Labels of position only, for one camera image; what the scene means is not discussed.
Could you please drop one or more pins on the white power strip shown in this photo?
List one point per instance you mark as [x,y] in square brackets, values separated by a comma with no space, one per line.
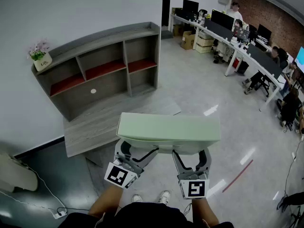
[59,214]

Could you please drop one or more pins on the black waste bin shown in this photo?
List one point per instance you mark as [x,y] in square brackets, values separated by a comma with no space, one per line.
[243,68]

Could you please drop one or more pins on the person's black clothing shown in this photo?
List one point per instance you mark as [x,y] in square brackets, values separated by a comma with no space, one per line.
[147,216]

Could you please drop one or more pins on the grey wood-grain table top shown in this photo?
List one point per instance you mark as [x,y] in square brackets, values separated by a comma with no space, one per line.
[95,132]

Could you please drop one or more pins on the person's left forearm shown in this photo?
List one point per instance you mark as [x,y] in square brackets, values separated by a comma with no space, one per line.
[107,202]

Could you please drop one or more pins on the grey wooden shelf unit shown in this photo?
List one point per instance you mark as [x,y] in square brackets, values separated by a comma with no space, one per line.
[104,87]

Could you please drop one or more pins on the person's right white shoe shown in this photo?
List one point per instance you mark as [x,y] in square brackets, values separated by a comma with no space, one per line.
[164,196]

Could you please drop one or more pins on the person's left white shoe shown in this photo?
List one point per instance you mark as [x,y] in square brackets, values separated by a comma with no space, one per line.
[137,198]

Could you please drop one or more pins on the cream pot with pink flowers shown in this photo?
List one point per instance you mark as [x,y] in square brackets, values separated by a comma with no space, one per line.
[42,62]

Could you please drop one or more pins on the white cylindrical appliance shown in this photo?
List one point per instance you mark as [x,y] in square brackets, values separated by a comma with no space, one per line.
[14,174]

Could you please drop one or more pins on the brown cardboard box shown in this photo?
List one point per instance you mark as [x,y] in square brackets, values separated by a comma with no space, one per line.
[187,40]

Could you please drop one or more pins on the dark desk divider panel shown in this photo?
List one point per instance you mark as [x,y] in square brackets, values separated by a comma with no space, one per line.
[218,28]
[264,60]

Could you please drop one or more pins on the black computer monitor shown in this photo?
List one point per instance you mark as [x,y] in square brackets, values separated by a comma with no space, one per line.
[222,19]
[264,31]
[190,8]

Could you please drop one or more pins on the laptop with sticker lid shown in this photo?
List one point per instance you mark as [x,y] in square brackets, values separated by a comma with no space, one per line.
[241,33]

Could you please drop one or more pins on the red floor tape strip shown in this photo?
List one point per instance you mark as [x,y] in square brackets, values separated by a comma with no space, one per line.
[237,176]

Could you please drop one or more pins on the person's right forearm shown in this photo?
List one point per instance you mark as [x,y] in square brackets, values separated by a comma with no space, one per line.
[204,212]

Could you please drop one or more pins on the cardboard boxes on floor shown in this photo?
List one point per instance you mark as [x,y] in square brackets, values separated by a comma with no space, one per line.
[204,45]

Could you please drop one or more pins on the person's white shoe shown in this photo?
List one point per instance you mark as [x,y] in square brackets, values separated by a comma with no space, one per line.
[164,196]
[137,198]

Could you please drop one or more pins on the pale green box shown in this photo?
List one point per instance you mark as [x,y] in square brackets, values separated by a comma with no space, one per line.
[168,127]

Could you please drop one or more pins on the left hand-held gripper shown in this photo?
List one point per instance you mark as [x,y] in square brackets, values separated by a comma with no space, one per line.
[116,174]

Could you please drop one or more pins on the long white office desk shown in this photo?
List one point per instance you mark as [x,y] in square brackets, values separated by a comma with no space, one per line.
[240,50]

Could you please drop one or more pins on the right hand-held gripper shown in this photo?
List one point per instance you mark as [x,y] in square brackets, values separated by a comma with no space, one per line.
[196,187]

